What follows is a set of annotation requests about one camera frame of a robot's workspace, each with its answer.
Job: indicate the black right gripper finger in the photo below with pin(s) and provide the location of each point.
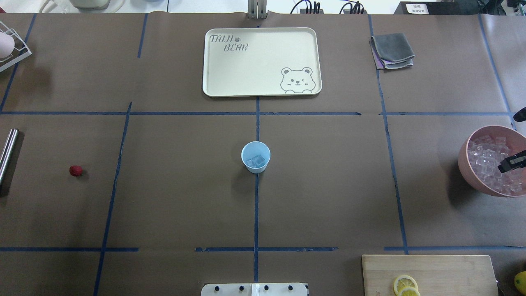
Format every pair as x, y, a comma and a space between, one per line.
520, 115
513, 162

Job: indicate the clear ice cubes pile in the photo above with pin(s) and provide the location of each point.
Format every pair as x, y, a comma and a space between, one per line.
484, 155

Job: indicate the ice cubes in cup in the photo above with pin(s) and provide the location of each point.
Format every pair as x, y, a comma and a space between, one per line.
256, 162

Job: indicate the light blue plastic cup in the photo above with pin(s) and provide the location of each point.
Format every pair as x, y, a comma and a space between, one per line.
254, 148

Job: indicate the pink plastic cup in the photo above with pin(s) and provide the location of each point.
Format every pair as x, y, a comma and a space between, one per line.
7, 44

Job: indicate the pink bowl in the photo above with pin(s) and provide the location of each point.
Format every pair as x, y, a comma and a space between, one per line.
517, 143

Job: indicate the bamboo cutting board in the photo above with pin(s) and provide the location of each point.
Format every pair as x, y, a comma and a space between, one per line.
435, 275

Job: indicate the grey folded cloth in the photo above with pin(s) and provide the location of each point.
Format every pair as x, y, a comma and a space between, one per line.
394, 49

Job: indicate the purple folded cloth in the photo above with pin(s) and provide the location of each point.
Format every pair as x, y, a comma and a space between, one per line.
377, 60

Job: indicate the lemon slices stack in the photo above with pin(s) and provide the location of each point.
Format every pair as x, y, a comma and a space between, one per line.
405, 285

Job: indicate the cream bear serving tray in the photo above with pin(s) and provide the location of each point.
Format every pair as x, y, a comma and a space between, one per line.
241, 62

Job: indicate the red strawberry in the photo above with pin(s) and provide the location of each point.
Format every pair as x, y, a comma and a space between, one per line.
76, 170

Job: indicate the steel muddler with black tip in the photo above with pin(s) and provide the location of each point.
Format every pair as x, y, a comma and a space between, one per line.
7, 152

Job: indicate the aluminium frame post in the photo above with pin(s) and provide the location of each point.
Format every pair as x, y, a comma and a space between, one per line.
257, 9

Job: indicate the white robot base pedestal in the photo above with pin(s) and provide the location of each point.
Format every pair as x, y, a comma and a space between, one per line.
255, 289

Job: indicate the white wire cup rack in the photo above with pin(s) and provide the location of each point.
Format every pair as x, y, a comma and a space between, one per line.
20, 52

